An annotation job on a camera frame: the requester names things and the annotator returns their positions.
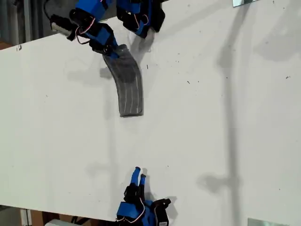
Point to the grey striped square towel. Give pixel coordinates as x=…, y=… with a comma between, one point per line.
x=130, y=89

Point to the white box under table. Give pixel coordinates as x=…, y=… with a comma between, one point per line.
x=58, y=222

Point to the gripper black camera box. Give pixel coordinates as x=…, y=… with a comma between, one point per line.
x=161, y=212
x=61, y=26

